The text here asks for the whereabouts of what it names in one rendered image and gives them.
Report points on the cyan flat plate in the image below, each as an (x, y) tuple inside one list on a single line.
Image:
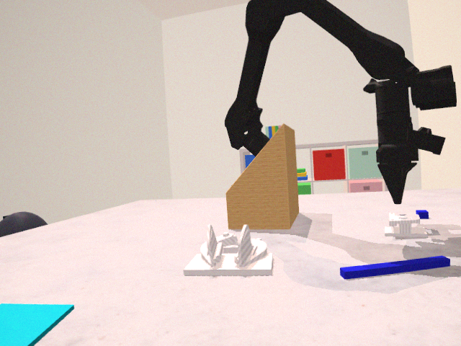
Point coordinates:
[(26, 324)]

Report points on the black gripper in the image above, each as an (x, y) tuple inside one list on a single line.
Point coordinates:
[(394, 154)]

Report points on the white housing plate with two holes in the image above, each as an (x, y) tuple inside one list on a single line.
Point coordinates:
[(397, 218)]

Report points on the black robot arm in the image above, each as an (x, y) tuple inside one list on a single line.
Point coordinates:
[(380, 57)]

